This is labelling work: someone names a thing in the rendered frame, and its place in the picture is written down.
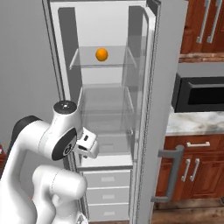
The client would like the wooden base cupboard door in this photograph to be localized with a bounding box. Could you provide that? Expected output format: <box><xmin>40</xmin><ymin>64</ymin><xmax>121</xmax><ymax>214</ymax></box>
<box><xmin>155</xmin><ymin>152</ymin><xmax>196</xmax><ymax>203</ymax></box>
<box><xmin>186</xmin><ymin>150</ymin><xmax>224</xmax><ymax>200</ymax></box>

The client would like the grey wall cupboard handle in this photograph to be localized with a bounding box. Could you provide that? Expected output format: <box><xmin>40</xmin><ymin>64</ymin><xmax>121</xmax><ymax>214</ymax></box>
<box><xmin>206</xmin><ymin>0</ymin><xmax>223</xmax><ymax>45</ymax></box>
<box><xmin>195</xmin><ymin>0</ymin><xmax>212</xmax><ymax>45</ymax></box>

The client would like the wooden drawer front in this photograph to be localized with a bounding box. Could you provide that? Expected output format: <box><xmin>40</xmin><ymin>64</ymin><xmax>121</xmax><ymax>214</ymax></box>
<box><xmin>164</xmin><ymin>134</ymin><xmax>224</xmax><ymax>156</ymax></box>

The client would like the grey base cupboard handle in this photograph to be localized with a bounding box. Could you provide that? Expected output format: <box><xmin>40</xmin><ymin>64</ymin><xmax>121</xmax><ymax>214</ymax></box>
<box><xmin>189</xmin><ymin>157</ymin><xmax>201</xmax><ymax>183</ymax></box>
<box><xmin>180</xmin><ymin>158</ymin><xmax>193</xmax><ymax>183</ymax></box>

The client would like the black microwave oven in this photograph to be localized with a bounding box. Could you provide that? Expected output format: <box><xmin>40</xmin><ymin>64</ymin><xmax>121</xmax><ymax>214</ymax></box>
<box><xmin>171</xmin><ymin>73</ymin><xmax>224</xmax><ymax>114</ymax></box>

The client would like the orange fruit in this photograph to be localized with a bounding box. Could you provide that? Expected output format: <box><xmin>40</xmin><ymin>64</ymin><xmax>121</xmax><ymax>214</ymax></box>
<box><xmin>94</xmin><ymin>47</ymin><xmax>109</xmax><ymax>63</ymax></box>

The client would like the wooden wall cupboard door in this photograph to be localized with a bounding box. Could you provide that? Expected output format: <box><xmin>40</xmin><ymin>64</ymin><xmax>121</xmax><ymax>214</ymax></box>
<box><xmin>203</xmin><ymin>0</ymin><xmax>224</xmax><ymax>54</ymax></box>
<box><xmin>180</xmin><ymin>0</ymin><xmax>216</xmax><ymax>55</ymax></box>

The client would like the grey fridge door handle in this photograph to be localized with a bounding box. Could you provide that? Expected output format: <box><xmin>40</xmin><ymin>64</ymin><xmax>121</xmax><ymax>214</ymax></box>
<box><xmin>150</xmin><ymin>144</ymin><xmax>186</xmax><ymax>204</ymax></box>

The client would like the white open fridge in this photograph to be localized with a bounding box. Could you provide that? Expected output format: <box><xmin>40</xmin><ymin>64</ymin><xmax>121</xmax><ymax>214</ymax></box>
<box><xmin>41</xmin><ymin>0</ymin><xmax>156</xmax><ymax>224</ymax></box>

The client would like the glass fridge shelf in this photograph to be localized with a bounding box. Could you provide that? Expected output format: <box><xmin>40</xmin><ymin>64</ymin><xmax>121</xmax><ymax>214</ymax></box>
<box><xmin>68</xmin><ymin>45</ymin><xmax>137</xmax><ymax>71</ymax></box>

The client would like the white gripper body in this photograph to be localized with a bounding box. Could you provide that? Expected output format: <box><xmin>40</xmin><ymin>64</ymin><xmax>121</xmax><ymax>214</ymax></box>
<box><xmin>76</xmin><ymin>138</ymin><xmax>101</xmax><ymax>160</ymax></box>

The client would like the grey drawer handle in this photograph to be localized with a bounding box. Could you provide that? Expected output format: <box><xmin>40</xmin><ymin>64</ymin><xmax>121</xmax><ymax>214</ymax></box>
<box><xmin>185</xmin><ymin>141</ymin><xmax>211</xmax><ymax>149</ymax></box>

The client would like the grey fridge door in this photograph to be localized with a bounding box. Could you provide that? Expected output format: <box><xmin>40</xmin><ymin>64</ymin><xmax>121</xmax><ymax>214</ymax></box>
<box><xmin>136</xmin><ymin>0</ymin><xmax>189</xmax><ymax>224</ymax></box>

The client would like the clear fridge crisper bin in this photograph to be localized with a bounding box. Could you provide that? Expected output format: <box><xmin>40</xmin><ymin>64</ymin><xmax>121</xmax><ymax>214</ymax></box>
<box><xmin>76</xmin><ymin>83</ymin><xmax>136</xmax><ymax>138</ymax></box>

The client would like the white fridge drawer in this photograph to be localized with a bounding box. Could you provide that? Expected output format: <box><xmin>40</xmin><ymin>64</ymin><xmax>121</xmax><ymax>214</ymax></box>
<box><xmin>87</xmin><ymin>203</ymin><xmax>130</xmax><ymax>222</ymax></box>
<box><xmin>82</xmin><ymin>170</ymin><xmax>131</xmax><ymax>189</ymax></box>
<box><xmin>85</xmin><ymin>186</ymin><xmax>131</xmax><ymax>206</ymax></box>

